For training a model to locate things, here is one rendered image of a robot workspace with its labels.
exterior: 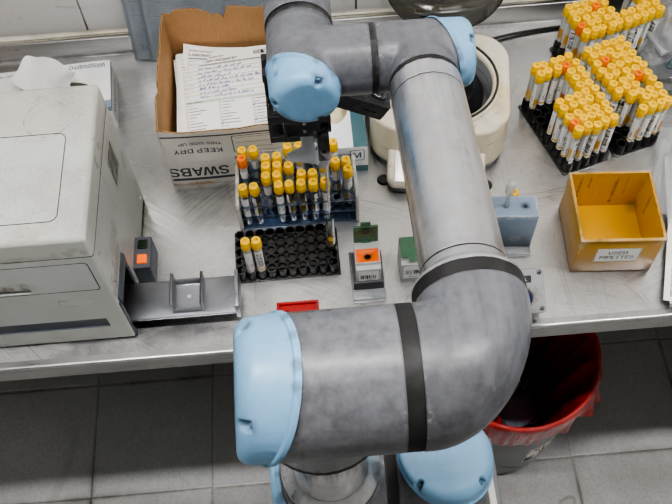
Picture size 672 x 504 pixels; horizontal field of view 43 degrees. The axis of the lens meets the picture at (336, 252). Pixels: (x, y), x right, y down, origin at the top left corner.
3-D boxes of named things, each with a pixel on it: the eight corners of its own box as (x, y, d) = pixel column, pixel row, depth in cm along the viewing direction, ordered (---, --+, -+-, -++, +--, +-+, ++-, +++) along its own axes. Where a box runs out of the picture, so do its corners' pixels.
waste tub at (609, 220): (568, 273, 141) (581, 241, 132) (556, 206, 148) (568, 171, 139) (650, 272, 141) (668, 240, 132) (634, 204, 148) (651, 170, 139)
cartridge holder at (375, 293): (353, 303, 139) (353, 293, 136) (348, 256, 144) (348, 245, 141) (386, 301, 139) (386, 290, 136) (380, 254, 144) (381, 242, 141)
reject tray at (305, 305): (278, 342, 136) (278, 340, 135) (276, 304, 140) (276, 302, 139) (321, 339, 136) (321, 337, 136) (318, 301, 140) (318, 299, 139)
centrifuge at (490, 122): (365, 193, 151) (365, 150, 140) (375, 67, 166) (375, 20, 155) (503, 199, 149) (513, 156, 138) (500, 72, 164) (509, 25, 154)
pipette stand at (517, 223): (469, 257, 143) (476, 224, 135) (466, 222, 147) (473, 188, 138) (529, 257, 143) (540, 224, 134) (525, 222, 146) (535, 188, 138)
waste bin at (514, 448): (424, 498, 210) (437, 438, 171) (406, 360, 228) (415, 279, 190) (578, 485, 210) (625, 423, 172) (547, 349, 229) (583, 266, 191)
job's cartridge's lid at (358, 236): (353, 225, 133) (352, 222, 133) (353, 244, 136) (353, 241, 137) (378, 223, 133) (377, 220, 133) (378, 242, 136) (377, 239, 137)
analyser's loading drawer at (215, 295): (112, 327, 136) (104, 312, 132) (115, 291, 140) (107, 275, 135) (241, 317, 136) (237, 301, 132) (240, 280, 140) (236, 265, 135)
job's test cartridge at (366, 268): (356, 287, 139) (355, 268, 134) (353, 262, 142) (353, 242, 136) (380, 285, 139) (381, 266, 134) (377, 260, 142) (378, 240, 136)
